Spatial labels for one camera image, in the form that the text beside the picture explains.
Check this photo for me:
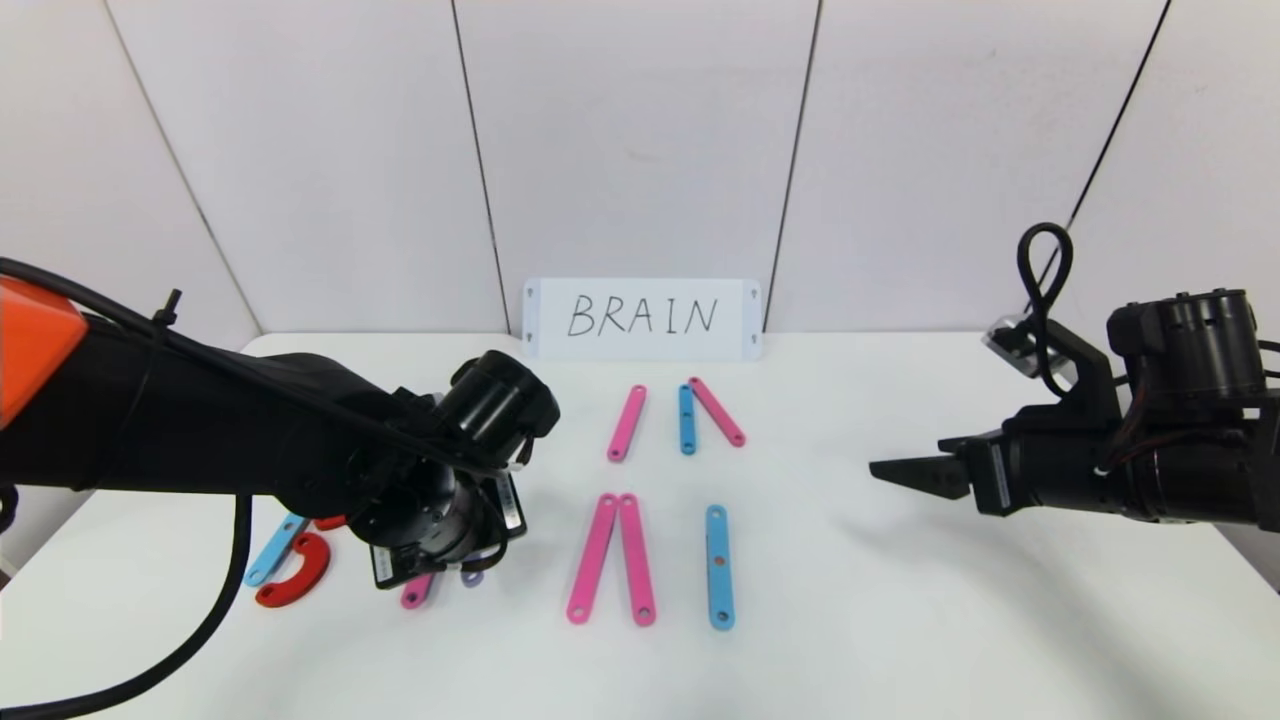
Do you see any white BRAIN sign card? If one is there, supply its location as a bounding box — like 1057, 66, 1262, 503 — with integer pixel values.
522, 278, 764, 362

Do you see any black right camera bracket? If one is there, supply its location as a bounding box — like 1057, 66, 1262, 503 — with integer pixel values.
1020, 320, 1121, 416

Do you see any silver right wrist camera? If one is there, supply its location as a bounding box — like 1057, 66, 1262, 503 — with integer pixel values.
982, 312, 1046, 379

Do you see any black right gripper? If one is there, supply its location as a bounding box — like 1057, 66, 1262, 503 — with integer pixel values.
868, 407, 1132, 518

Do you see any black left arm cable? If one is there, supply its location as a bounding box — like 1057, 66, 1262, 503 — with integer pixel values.
0, 257, 521, 720

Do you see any black looped right arm cable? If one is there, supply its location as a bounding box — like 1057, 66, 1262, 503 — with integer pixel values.
1017, 222, 1076, 399

